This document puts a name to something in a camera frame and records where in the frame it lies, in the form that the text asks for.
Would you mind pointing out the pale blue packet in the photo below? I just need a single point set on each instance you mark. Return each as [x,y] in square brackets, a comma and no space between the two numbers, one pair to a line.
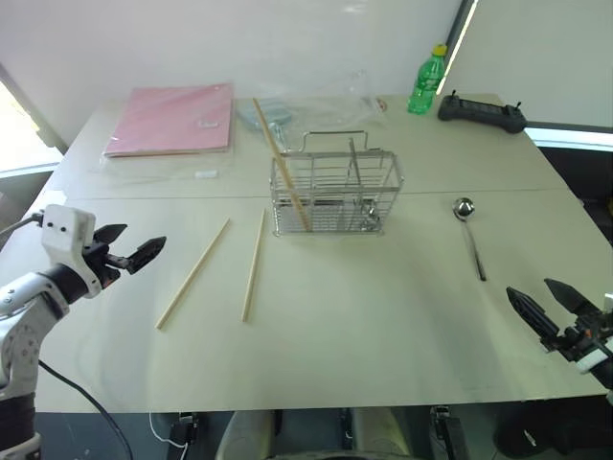
[275,111]

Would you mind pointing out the green plastic bottle yellow cap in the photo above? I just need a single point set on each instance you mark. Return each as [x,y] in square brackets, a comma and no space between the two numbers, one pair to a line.
[424,86]

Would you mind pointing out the pale rounded shell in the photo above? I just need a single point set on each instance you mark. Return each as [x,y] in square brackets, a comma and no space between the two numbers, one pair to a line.
[383,431]
[242,433]

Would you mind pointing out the black table clamp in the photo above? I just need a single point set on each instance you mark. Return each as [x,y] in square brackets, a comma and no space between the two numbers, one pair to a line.
[447,433]
[184,429]

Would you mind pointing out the black bag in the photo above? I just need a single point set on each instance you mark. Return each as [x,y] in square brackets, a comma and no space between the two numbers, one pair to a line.
[541,426]

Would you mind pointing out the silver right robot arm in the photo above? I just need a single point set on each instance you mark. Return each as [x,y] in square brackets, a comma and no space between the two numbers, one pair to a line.
[606,381]

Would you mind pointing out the black remote controller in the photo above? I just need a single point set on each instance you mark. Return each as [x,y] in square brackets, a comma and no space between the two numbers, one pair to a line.
[479,111]

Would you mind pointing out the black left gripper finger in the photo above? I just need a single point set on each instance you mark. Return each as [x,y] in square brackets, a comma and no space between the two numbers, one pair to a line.
[111,234]
[146,253]

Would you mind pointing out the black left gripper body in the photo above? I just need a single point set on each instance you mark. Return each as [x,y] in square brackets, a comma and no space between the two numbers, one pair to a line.
[103,263]

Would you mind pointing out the clear plastic bag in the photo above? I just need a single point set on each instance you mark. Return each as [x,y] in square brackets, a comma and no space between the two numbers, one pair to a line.
[330,110]

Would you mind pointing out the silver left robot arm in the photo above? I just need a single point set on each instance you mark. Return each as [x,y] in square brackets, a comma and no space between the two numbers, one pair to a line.
[19,306]

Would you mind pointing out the wooden chopstick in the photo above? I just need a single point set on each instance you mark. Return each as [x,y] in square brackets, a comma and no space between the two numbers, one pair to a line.
[254,265]
[275,146]
[192,274]

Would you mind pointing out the dark window frame strip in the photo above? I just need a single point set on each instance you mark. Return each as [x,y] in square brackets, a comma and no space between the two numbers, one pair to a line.
[460,33]

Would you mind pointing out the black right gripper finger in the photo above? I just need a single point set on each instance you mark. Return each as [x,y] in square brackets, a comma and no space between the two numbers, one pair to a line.
[531,310]
[570,297]

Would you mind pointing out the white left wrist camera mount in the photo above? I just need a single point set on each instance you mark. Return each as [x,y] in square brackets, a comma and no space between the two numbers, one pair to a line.
[62,225]

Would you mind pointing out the metal spoon with round bowl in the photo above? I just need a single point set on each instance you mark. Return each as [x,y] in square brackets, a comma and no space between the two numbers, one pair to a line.
[463,208]

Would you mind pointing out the pink folder in plastic sleeve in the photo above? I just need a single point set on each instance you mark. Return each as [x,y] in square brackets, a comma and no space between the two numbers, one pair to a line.
[172,120]

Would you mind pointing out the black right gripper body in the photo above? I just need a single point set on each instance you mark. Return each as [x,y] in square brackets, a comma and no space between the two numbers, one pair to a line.
[586,333]

